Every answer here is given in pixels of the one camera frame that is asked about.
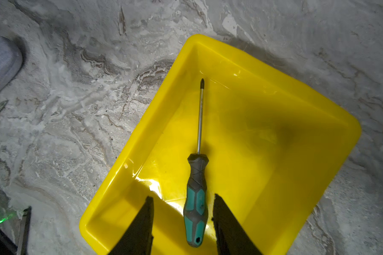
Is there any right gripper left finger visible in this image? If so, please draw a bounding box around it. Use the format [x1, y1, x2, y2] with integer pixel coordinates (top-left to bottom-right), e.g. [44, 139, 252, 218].
[109, 197, 154, 255]

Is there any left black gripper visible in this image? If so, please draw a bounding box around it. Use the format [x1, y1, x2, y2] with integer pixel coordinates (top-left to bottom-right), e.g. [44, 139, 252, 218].
[0, 206, 32, 255]

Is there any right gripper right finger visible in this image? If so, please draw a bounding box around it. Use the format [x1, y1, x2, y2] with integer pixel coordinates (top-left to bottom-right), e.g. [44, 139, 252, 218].
[212, 194, 262, 255]

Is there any green black screwdriver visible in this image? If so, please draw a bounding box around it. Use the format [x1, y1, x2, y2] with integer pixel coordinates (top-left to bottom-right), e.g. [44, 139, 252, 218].
[183, 79, 209, 248]

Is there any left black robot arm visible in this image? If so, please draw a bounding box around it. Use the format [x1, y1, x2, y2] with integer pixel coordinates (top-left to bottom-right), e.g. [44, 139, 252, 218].
[0, 36, 32, 255]

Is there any yellow plastic bin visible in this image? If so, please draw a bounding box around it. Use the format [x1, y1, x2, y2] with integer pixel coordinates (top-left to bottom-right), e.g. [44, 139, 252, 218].
[79, 35, 361, 255]

